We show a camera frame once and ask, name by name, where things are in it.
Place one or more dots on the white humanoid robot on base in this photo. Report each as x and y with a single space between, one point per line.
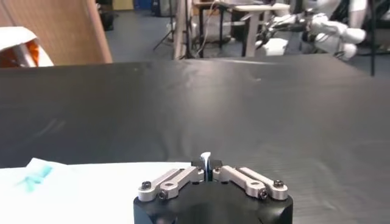
332 27

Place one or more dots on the white standing desk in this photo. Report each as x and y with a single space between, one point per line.
253 30

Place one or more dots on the wooden folding screen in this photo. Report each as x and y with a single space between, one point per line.
61 30

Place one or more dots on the black light stand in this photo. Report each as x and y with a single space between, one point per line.
373 36

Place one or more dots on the orange and white garment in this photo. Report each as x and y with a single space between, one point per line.
42 59

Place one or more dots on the black table cover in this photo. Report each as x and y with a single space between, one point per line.
182 106

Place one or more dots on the brown wooden desk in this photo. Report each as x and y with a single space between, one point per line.
213 18

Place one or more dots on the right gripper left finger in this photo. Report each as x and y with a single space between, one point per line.
170 184

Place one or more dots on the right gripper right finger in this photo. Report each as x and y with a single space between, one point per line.
253 184

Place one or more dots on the light blue t-shirt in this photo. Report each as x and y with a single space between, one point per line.
76 194

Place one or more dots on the white leaning board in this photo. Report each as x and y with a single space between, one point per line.
181 30

